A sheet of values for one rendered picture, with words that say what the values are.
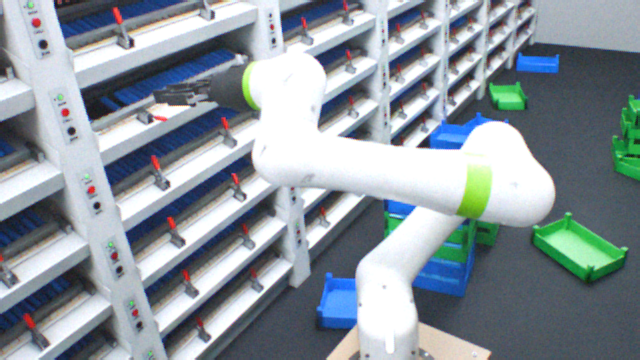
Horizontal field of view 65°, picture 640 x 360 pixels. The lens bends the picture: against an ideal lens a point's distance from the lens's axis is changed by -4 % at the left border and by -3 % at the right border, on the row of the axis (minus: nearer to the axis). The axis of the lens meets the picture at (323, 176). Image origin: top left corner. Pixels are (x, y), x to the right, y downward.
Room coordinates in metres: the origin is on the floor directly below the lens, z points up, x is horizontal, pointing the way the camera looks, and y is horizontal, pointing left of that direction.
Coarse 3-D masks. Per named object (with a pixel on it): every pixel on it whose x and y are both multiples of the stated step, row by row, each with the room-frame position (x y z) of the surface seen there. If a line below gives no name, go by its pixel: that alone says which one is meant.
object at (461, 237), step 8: (384, 216) 1.55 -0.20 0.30; (384, 224) 1.55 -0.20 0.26; (392, 224) 1.53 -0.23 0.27; (400, 224) 1.52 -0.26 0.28; (472, 224) 1.48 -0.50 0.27; (456, 232) 1.43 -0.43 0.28; (464, 232) 1.42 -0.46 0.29; (448, 240) 1.44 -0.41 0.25; (456, 240) 1.43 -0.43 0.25; (464, 240) 1.42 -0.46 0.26
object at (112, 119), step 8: (224, 64) 1.49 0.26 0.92; (232, 64) 1.50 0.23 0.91; (208, 72) 1.43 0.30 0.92; (216, 72) 1.45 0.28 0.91; (192, 80) 1.38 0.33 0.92; (152, 96) 1.27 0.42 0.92; (136, 104) 1.23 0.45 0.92; (144, 104) 1.24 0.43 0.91; (152, 104) 1.26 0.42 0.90; (120, 112) 1.19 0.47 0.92; (128, 112) 1.20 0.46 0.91; (136, 112) 1.22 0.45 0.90; (104, 120) 1.15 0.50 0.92; (112, 120) 1.16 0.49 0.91; (120, 120) 1.18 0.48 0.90; (96, 128) 1.12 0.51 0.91; (104, 128) 1.14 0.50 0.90
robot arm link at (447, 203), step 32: (288, 128) 0.79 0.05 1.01; (256, 160) 0.78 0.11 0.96; (288, 160) 0.76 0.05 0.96; (320, 160) 0.77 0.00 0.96; (352, 160) 0.77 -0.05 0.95; (384, 160) 0.77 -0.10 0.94; (416, 160) 0.78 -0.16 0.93; (448, 160) 0.78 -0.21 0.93; (352, 192) 0.77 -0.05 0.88; (384, 192) 0.76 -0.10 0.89; (416, 192) 0.75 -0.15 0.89; (448, 192) 0.74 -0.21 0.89
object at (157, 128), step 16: (224, 48) 1.63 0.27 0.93; (240, 48) 1.60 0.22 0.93; (256, 48) 1.57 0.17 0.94; (144, 64) 1.40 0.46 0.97; (144, 80) 1.38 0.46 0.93; (160, 112) 1.25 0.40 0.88; (176, 112) 1.26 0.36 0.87; (192, 112) 1.31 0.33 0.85; (128, 128) 1.16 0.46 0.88; (144, 128) 1.17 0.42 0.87; (160, 128) 1.21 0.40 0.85; (96, 144) 1.06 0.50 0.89; (112, 144) 1.10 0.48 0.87; (128, 144) 1.13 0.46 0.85; (112, 160) 1.10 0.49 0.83
